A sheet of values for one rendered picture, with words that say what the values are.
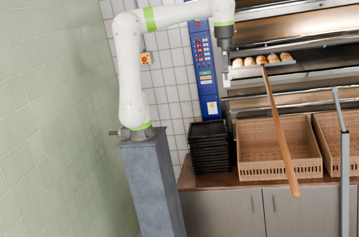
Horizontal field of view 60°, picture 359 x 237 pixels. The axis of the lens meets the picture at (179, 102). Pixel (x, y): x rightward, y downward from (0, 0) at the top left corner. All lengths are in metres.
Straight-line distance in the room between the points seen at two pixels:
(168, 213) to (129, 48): 0.94
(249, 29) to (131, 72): 1.27
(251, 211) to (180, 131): 0.88
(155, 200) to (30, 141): 0.72
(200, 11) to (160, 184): 0.91
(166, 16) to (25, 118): 0.84
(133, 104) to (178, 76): 1.16
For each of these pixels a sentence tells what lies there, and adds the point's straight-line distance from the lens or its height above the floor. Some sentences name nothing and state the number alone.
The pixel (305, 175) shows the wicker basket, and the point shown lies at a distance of 2.33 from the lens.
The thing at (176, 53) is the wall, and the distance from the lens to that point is 2.49.
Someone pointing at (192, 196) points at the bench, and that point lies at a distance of 2.34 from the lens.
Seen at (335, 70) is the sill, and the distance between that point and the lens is 2.58.
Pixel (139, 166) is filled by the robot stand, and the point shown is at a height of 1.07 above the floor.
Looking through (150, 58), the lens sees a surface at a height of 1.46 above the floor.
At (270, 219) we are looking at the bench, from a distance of 2.43.
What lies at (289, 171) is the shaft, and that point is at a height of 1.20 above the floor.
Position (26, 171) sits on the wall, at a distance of 1.68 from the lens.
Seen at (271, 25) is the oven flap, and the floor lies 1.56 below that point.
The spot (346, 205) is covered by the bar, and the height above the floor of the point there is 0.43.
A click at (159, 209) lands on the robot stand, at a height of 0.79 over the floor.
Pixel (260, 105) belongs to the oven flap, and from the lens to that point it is 2.55.
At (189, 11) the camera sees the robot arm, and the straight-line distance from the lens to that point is 1.51.
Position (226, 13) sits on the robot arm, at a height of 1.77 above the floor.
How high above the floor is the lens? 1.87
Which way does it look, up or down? 18 degrees down
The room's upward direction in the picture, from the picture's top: 10 degrees counter-clockwise
